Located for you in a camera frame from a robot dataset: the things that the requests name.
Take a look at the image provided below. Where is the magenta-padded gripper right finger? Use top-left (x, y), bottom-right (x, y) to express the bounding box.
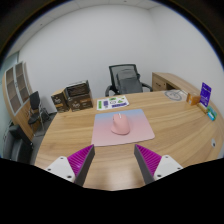
top-left (133, 143), bottom-right (184, 185)

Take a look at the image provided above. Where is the purple standing sign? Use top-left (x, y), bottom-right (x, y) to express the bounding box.
top-left (199, 82), bottom-right (213, 108)

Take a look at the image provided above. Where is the white paper with round print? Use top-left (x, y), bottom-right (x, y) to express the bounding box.
top-left (163, 89), bottom-right (188, 102)

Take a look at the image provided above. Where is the black metal-legged visitor chair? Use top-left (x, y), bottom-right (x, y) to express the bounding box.
top-left (27, 90), bottom-right (53, 129)

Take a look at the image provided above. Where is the black cardboard box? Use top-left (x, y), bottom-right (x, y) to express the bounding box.
top-left (64, 79), bottom-right (92, 98)

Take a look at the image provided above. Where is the small teal box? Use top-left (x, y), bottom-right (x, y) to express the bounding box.
top-left (206, 107), bottom-right (218, 122)

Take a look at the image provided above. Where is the wooden shelf unit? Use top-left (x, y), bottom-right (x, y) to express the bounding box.
top-left (1, 61), bottom-right (38, 141)

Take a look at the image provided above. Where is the low wooden side cabinet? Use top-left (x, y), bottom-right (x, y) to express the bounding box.
top-left (151, 72), bottom-right (198, 94)

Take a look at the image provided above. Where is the white printed paper sheet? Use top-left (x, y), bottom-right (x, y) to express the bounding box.
top-left (96, 95), bottom-right (130, 111)

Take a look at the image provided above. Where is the pink computer mouse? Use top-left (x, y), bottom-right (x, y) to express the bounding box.
top-left (110, 112), bottom-right (131, 136)

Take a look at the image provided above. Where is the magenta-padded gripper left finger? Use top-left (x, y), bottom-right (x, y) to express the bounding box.
top-left (44, 144), bottom-right (96, 187)

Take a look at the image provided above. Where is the black mesh office chair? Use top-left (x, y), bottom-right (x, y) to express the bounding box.
top-left (104, 63), bottom-right (154, 98)

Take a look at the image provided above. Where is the black leather sofa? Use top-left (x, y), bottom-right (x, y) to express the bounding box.
top-left (1, 123), bottom-right (34, 164)

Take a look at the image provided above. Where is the small orange wooden box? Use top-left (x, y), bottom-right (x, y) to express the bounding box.
top-left (185, 92), bottom-right (202, 107)

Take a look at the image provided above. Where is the pink and blue mouse pad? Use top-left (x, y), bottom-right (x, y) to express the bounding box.
top-left (90, 108), bottom-right (156, 147)

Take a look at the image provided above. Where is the wide brown cardboard box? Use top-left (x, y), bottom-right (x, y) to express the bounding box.
top-left (66, 91), bottom-right (94, 112)

